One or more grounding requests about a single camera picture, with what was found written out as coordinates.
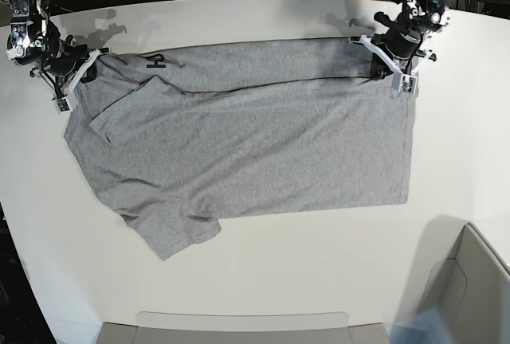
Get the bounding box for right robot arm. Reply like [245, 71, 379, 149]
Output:
[6, 0, 97, 90]

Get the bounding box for blue blurred object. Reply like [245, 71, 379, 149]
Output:
[386, 307, 454, 344]

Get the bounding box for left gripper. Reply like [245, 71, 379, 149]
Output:
[370, 11, 437, 80]

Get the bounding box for grey box at right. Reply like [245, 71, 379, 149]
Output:
[417, 223, 509, 343]

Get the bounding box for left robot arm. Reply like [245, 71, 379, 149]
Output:
[371, 0, 449, 80]

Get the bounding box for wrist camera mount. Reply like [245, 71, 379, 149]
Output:
[53, 49, 101, 114]
[348, 34, 418, 96]

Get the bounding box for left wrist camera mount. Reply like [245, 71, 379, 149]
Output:
[348, 34, 418, 96]

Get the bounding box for grey T-shirt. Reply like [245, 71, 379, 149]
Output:
[64, 38, 415, 260]

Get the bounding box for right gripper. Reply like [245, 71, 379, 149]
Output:
[35, 37, 97, 85]

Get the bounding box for grey tray at bottom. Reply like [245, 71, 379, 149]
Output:
[96, 311, 390, 343]

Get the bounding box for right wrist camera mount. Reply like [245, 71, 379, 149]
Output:
[53, 49, 101, 114]

